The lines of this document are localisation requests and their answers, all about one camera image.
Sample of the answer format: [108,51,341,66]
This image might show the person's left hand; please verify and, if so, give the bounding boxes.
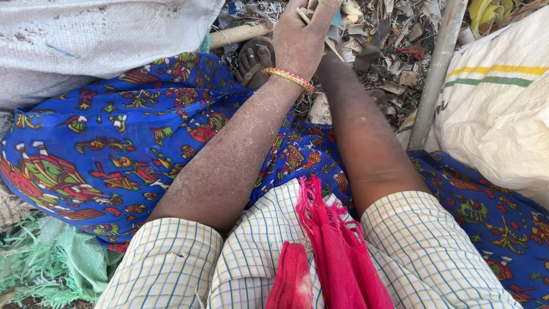
[273,0,343,82]

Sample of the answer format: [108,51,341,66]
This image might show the tan scrap strip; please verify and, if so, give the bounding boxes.
[296,6,346,63]

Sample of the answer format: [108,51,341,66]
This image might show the pink and yellow bangle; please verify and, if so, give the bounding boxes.
[261,67,316,95]

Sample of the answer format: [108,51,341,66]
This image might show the brown sandal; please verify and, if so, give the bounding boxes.
[235,36,276,89]

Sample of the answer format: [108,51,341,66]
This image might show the person's foot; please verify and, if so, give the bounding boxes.
[235,43,275,89]

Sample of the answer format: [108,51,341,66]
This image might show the pale wooden stick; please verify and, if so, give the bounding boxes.
[209,21,275,49]

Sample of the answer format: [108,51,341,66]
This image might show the heap of scrap debris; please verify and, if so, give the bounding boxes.
[212,0,549,131]

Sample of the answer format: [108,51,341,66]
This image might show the grey metal pole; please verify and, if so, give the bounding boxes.
[406,0,469,152]

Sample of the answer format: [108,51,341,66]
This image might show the yellow plastic scrap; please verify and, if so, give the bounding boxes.
[468,0,517,37]

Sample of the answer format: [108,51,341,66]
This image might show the blue patterned sari cloth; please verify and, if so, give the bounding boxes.
[0,51,549,309]

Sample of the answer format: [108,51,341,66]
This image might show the white sack with coloured stripes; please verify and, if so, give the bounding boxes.
[397,6,549,211]

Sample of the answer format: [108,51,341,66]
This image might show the plain white woven sack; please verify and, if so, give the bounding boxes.
[0,0,226,112]

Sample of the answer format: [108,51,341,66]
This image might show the red fringed scarf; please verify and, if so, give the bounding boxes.
[265,175,395,309]

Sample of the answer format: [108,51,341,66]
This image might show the checked cream shirt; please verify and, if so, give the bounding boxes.
[94,178,524,309]

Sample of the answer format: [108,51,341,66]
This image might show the beige jute sack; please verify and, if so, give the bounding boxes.
[0,178,37,230]

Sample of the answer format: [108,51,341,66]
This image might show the green shredded net sack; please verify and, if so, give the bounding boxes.
[0,212,125,309]

